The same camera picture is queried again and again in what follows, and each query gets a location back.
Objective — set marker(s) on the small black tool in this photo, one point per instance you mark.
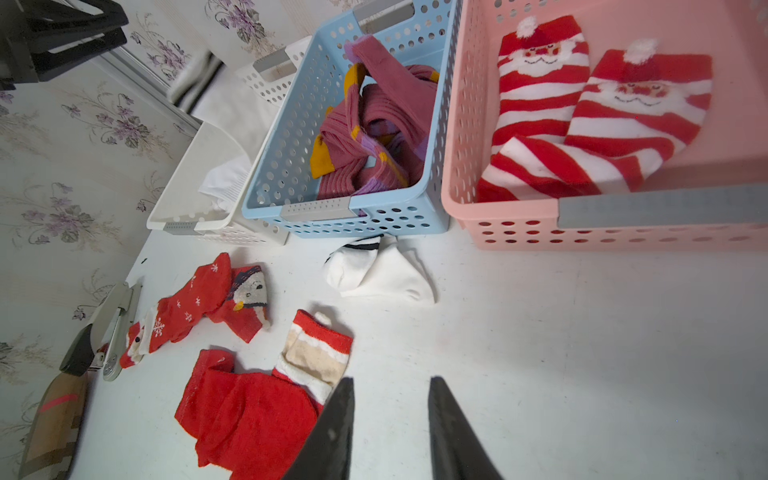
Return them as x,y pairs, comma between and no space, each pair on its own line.
108,325

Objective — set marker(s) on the purple yellow sock front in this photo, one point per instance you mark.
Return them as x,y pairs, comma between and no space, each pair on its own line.
352,153

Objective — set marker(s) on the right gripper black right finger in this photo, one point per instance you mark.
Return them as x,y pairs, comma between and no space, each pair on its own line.
456,452

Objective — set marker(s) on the pink plastic basket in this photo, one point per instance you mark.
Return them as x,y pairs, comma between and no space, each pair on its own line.
713,194

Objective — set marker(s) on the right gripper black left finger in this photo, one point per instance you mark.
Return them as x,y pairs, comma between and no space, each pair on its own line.
327,451

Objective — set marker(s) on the white sock with black stripes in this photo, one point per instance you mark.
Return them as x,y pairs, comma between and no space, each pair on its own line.
187,89

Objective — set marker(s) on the brown plaid cylinder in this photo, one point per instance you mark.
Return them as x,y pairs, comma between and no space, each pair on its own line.
51,443

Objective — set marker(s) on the red white striped santa sock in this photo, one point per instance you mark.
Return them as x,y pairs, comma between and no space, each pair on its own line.
543,68

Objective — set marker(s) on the white plastic basket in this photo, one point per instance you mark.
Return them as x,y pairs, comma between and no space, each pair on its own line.
237,113

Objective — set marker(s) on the plain red sock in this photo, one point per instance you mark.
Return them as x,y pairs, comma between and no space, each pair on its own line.
251,424

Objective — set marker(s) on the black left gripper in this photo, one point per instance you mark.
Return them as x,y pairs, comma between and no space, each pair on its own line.
41,40

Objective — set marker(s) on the red snowflake sock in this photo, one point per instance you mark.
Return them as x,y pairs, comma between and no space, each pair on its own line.
237,297

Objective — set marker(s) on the small white folded sock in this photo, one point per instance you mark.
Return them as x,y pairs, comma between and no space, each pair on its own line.
376,267

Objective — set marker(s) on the purple striped sock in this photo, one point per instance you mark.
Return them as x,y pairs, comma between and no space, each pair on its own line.
411,91

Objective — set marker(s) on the blue plastic basket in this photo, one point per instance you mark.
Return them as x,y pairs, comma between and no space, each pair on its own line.
283,192

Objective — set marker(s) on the red beige cuff sock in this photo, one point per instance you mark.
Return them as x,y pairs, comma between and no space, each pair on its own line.
314,356

